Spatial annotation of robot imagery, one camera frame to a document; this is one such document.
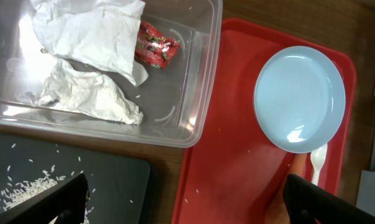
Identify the orange carrot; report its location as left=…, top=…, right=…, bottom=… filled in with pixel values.
left=263, top=152, right=308, bottom=224

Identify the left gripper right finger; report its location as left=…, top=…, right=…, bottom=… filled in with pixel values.
left=283, top=174, right=375, bottom=224

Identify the black waste tray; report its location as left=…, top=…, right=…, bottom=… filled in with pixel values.
left=0, top=132, right=159, bottom=224

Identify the red serving tray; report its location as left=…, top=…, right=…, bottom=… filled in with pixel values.
left=171, top=17, right=358, bottom=224

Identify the white napkin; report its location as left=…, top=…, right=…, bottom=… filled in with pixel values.
left=23, top=0, right=148, bottom=125

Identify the white plastic spoon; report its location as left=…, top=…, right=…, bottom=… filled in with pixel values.
left=310, top=144, right=328, bottom=185

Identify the red snack wrapper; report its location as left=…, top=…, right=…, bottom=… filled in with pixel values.
left=134, top=21, right=180, bottom=69

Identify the light blue plate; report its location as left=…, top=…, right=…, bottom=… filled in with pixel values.
left=253, top=45, right=347, bottom=154

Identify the clear plastic bin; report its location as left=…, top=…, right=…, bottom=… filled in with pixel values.
left=0, top=0, right=223, bottom=148

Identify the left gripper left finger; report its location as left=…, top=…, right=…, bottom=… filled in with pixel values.
left=0, top=174, right=90, bottom=224

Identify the white rice pile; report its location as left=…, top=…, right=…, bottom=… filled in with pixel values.
left=0, top=142, right=135, bottom=224

